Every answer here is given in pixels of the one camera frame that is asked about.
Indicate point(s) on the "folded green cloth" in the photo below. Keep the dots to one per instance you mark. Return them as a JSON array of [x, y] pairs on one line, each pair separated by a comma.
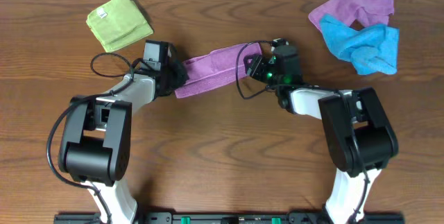
[[117, 24]]

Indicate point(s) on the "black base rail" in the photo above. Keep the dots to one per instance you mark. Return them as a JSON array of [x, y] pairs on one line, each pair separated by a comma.
[[291, 218]]

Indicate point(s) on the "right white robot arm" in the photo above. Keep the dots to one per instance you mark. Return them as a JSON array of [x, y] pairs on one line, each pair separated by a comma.
[[360, 139]]

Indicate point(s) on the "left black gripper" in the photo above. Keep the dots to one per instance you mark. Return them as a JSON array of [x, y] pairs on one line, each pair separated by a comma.
[[177, 76]]

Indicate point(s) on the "purple microfiber cloth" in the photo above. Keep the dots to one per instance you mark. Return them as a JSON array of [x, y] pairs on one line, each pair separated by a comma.
[[211, 71]]

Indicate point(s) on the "crumpled blue cloth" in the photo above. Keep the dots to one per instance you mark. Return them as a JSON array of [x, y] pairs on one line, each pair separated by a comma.
[[372, 49]]

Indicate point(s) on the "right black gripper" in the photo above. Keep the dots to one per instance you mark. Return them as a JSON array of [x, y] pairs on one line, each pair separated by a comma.
[[257, 66]]

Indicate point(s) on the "purple cloth at back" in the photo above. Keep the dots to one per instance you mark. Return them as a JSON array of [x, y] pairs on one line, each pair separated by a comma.
[[366, 12]]

